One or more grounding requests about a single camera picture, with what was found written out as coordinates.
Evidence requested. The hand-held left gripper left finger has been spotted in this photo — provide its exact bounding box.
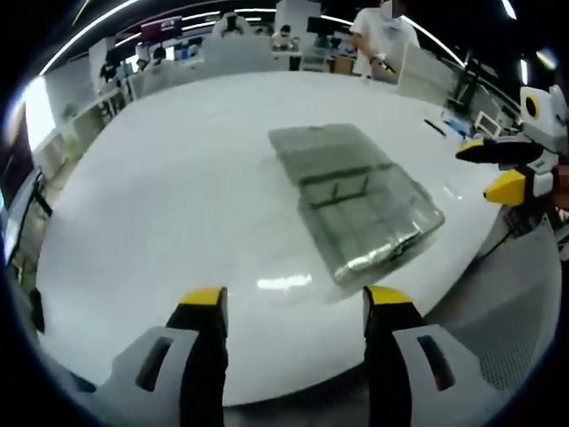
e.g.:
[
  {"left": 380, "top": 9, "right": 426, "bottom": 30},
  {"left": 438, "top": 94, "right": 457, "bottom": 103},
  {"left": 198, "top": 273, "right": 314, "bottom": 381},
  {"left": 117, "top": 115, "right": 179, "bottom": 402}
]
[{"left": 94, "top": 286, "right": 229, "bottom": 427}]

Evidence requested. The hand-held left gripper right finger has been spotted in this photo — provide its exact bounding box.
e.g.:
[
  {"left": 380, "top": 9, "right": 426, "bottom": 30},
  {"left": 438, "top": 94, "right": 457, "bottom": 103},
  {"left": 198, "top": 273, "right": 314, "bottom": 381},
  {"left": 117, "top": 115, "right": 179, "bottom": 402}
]
[{"left": 362, "top": 283, "right": 500, "bottom": 427}]

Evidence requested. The clear plastic guide fixture box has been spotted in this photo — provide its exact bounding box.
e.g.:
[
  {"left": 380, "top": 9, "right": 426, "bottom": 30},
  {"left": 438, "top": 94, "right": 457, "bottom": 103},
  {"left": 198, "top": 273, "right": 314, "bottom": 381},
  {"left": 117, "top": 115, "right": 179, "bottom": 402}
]
[{"left": 268, "top": 123, "right": 446, "bottom": 286}]

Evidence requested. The black pen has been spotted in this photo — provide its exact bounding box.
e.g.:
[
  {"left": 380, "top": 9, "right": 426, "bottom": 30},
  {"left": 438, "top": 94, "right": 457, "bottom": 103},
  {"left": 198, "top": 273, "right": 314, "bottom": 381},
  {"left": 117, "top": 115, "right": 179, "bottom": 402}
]
[{"left": 423, "top": 118, "right": 447, "bottom": 139}]

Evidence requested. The dark metal rack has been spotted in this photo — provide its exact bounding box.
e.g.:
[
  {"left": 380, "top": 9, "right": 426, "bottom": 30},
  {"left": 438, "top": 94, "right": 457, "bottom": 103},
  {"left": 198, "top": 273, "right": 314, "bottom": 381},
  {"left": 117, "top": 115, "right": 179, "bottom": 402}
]
[{"left": 446, "top": 48, "right": 485, "bottom": 110}]

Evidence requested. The white mesh office chair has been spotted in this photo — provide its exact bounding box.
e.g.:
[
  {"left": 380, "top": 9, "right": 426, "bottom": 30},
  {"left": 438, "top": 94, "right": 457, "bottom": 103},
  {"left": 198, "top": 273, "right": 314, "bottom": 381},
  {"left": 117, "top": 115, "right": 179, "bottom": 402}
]
[{"left": 421, "top": 217, "right": 564, "bottom": 392}]

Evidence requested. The white open frame box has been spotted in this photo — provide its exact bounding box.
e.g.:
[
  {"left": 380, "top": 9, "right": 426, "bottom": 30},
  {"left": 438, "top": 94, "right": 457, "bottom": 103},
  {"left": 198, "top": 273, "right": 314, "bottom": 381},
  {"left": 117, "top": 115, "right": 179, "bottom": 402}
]
[{"left": 475, "top": 110, "right": 503, "bottom": 134}]

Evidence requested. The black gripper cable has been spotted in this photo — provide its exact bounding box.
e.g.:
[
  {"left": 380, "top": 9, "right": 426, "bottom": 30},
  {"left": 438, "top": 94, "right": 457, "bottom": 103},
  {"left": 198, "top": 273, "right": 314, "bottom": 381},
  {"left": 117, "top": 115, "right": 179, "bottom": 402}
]
[{"left": 477, "top": 222, "right": 521, "bottom": 262}]

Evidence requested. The purple wall screen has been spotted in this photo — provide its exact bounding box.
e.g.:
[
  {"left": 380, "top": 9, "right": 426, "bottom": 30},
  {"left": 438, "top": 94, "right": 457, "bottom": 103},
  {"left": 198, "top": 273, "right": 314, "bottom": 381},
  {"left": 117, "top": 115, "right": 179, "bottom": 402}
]
[{"left": 140, "top": 16, "right": 182, "bottom": 40}]

